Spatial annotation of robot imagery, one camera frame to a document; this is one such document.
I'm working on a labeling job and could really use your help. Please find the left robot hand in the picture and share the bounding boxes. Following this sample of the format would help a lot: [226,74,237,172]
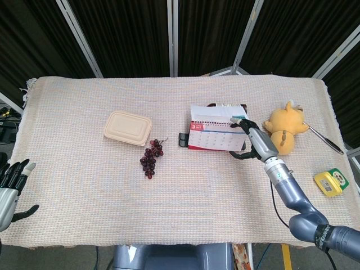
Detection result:
[0,159,40,232]

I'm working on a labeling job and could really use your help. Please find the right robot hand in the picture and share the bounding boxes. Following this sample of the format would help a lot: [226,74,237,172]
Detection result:
[229,117,280,164]

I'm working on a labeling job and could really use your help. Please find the desk calendar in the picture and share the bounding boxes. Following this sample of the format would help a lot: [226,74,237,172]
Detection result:
[187,103,251,152]

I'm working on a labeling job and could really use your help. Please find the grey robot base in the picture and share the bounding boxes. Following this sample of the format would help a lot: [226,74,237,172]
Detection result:
[111,244,235,270]

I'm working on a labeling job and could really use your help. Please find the yellow plush toy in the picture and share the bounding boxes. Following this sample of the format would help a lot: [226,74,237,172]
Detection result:
[263,100,310,156]

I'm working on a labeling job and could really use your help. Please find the dark sauce bottle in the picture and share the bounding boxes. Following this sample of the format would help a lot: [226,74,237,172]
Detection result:
[207,102,248,111]

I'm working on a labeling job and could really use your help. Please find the metal tongs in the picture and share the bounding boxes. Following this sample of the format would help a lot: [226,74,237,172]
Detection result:
[305,122,345,155]

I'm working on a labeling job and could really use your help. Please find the woven beige tablecloth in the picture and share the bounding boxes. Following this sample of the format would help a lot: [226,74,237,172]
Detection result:
[0,74,360,250]

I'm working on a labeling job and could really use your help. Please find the purple grape bunch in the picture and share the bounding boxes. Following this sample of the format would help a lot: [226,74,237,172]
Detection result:
[139,137,169,180]

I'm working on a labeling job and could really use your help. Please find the beige lunch box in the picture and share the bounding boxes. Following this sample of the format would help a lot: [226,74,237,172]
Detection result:
[103,110,153,147]

